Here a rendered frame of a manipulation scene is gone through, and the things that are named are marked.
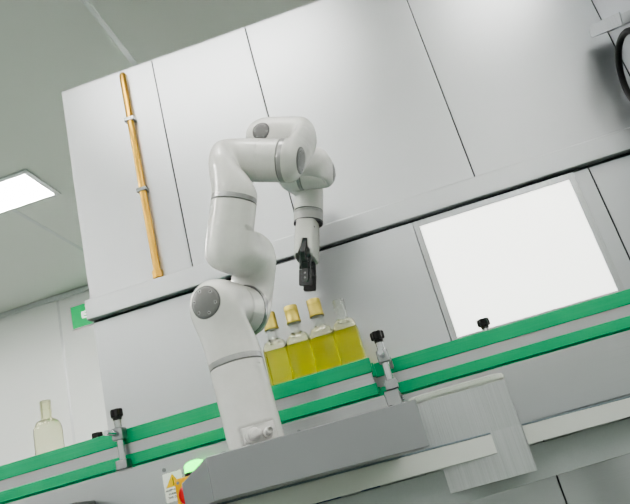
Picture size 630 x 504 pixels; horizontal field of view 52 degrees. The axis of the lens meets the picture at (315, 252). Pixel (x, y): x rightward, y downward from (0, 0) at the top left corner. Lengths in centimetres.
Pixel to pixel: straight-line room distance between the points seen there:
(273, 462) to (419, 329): 83
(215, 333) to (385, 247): 72
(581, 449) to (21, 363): 488
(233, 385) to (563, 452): 61
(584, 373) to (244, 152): 83
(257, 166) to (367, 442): 56
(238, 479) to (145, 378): 98
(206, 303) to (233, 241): 12
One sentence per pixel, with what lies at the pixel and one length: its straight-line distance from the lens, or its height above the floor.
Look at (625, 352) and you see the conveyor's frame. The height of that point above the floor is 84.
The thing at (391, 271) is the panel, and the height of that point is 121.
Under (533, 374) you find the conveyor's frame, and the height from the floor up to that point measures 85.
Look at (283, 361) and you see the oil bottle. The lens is 154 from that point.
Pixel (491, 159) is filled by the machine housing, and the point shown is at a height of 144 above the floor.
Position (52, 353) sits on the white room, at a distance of 557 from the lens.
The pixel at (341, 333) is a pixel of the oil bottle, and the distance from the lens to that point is 152.
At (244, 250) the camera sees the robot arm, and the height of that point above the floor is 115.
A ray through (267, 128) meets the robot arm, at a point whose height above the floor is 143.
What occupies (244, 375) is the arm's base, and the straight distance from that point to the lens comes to 110.
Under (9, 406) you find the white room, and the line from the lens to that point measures 571.
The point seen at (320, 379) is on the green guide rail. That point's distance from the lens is 141.
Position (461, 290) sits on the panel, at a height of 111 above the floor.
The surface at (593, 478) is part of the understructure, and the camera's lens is 169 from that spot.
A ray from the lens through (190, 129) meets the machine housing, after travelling 205.
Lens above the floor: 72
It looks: 20 degrees up
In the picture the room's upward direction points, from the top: 15 degrees counter-clockwise
